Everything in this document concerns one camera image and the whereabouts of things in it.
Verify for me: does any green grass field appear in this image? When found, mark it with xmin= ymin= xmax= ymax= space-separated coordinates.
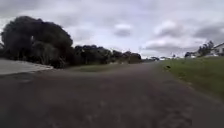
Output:
xmin=161 ymin=56 xmax=224 ymax=101

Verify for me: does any grey gravel path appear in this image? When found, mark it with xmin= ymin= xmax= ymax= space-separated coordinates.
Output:
xmin=0 ymin=62 xmax=224 ymax=128

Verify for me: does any grass verge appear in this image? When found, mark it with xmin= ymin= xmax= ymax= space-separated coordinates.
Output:
xmin=65 ymin=62 xmax=125 ymax=73

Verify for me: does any row of dark trees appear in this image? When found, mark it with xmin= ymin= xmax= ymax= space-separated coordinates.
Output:
xmin=0 ymin=15 xmax=143 ymax=70

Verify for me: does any pale concrete slab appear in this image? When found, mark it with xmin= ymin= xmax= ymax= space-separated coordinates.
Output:
xmin=0 ymin=58 xmax=54 ymax=76

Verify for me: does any pale building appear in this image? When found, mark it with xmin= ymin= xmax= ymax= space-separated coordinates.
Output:
xmin=210 ymin=41 xmax=224 ymax=57

